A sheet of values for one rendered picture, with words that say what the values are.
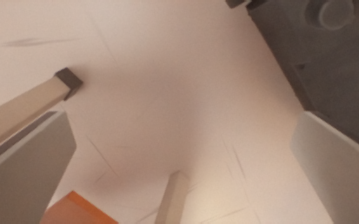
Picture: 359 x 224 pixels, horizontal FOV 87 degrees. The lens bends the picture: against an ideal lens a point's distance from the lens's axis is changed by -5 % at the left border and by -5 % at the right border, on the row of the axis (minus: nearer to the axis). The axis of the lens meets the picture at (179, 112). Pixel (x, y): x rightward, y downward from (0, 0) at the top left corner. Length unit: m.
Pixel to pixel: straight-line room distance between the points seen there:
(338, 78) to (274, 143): 0.35
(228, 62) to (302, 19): 0.26
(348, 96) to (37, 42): 0.82
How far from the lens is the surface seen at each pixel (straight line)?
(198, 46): 0.54
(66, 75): 0.72
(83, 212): 0.64
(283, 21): 0.33
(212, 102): 0.60
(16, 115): 0.60
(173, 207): 0.72
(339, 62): 0.39
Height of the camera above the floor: 0.52
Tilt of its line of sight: 56 degrees down
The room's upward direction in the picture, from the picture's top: 157 degrees counter-clockwise
